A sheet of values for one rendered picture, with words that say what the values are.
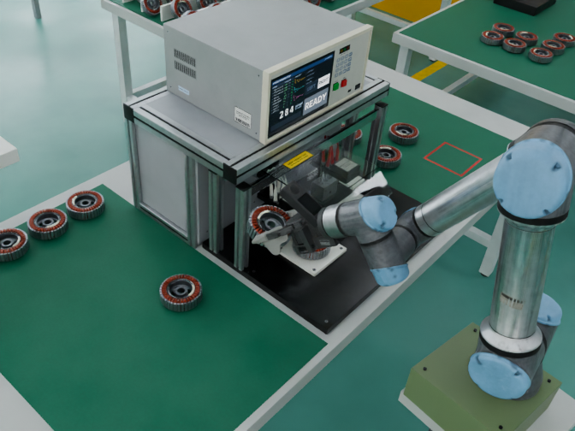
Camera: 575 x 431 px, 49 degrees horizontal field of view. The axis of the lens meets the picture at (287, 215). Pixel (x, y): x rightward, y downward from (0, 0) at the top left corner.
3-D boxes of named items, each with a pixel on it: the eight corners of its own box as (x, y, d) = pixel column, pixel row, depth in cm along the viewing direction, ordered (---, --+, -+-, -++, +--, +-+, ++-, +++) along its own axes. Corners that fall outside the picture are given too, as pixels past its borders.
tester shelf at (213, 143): (388, 96, 198) (390, 82, 196) (235, 185, 157) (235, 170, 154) (282, 49, 219) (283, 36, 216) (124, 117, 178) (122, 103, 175)
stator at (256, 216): (299, 233, 156) (304, 224, 153) (271, 256, 148) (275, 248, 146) (265, 206, 158) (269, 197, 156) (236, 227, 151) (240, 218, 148)
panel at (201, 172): (337, 156, 224) (348, 79, 205) (199, 244, 184) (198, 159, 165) (334, 155, 224) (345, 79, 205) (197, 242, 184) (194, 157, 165)
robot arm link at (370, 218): (386, 240, 126) (370, 203, 124) (346, 246, 134) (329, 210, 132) (406, 222, 131) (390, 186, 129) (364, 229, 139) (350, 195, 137)
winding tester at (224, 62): (363, 91, 190) (373, 26, 177) (264, 145, 164) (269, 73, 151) (267, 48, 209) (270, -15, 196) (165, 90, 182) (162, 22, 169)
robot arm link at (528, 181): (542, 371, 132) (595, 127, 105) (520, 417, 121) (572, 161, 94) (486, 350, 138) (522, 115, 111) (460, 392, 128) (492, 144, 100)
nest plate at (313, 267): (346, 250, 186) (346, 248, 185) (314, 276, 177) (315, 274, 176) (307, 227, 193) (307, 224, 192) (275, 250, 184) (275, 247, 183)
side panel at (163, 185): (202, 244, 187) (199, 154, 166) (194, 249, 185) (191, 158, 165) (141, 202, 200) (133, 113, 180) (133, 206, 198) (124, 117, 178)
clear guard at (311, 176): (392, 193, 170) (396, 175, 166) (338, 234, 155) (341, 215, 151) (299, 144, 185) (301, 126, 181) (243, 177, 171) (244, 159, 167)
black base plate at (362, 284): (449, 223, 203) (451, 218, 201) (326, 335, 163) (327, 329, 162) (334, 162, 225) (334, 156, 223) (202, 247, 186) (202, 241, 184)
